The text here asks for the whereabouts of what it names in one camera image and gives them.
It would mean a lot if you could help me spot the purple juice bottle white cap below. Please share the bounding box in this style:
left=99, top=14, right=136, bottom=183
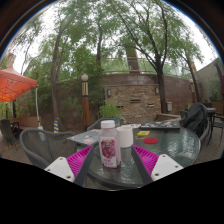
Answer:
left=98, top=119, right=122, bottom=169

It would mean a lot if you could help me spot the small yellow card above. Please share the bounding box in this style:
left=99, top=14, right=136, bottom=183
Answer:
left=136, top=130, right=151, bottom=137

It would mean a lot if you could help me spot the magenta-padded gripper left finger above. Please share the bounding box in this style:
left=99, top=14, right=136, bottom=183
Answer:
left=43, top=145, right=96, bottom=188

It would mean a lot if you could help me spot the black metal patio chair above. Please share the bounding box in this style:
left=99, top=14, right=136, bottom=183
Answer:
left=213, top=113, right=224, bottom=146

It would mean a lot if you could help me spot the dark-trunked tree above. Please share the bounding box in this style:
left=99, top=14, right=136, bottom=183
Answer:
left=113, top=0, right=204, bottom=114

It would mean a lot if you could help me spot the thin leaning tree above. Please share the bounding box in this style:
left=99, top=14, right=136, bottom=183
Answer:
left=23, top=0, right=108, bottom=131

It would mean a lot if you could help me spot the green plant in teal pot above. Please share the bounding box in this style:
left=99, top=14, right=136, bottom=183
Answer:
left=98, top=99, right=124, bottom=126

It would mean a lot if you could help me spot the blue yellow striped cone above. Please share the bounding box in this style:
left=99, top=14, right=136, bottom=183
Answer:
left=53, top=117, right=60, bottom=134

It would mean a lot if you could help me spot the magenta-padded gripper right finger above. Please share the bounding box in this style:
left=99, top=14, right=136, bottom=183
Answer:
left=130, top=144, right=184, bottom=186

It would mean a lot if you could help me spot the grey laptop with stickers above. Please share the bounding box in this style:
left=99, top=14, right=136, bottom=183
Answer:
left=67, top=128, right=102, bottom=146

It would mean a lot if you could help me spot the white ceramic mug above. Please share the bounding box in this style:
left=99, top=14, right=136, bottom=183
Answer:
left=116, top=124, right=134, bottom=149

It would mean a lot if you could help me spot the dark patio chair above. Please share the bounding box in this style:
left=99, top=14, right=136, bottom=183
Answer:
left=0, top=119, right=17, bottom=148

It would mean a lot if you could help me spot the dark round patio table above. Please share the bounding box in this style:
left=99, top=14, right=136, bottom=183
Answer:
left=206, top=107, right=217, bottom=128

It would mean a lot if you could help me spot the black laptop with stickers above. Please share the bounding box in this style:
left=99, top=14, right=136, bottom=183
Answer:
left=139, top=119, right=181, bottom=131

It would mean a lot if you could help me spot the orange canopy tent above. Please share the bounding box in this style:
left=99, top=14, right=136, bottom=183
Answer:
left=0, top=64, right=44, bottom=129

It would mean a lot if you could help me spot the flat round red coaster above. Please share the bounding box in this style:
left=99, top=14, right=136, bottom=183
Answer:
left=143, top=136, right=160, bottom=145

